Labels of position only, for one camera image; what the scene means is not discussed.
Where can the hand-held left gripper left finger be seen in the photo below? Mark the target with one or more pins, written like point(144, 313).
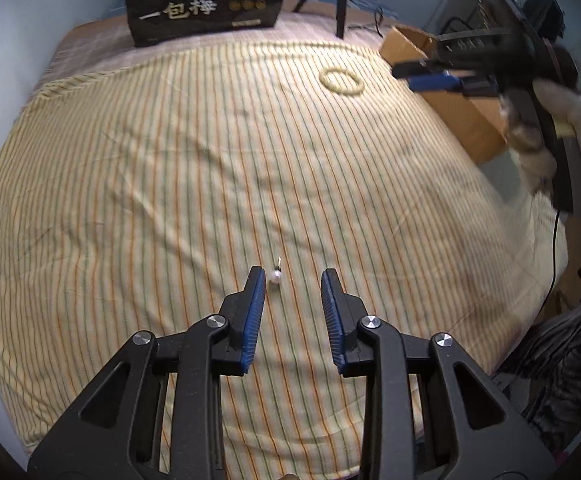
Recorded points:
point(253, 310)

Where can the pearl earring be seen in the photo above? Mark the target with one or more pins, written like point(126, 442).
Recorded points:
point(275, 278)

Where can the black printed bag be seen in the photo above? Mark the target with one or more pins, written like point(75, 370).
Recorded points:
point(200, 5)

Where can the grey striped cloth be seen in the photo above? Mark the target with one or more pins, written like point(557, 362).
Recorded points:
point(565, 365)

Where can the peach bed sheet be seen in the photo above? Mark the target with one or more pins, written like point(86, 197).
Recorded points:
point(100, 45)

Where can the cardboard box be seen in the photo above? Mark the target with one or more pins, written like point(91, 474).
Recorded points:
point(470, 120)

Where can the person's right hand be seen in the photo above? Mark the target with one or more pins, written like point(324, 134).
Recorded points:
point(522, 132)

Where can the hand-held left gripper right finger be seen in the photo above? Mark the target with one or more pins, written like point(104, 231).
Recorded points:
point(331, 310)

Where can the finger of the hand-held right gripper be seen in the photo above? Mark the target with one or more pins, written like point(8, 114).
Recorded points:
point(433, 83)
point(415, 67)

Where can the yellow striped blanket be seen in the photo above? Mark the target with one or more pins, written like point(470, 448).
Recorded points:
point(220, 170)

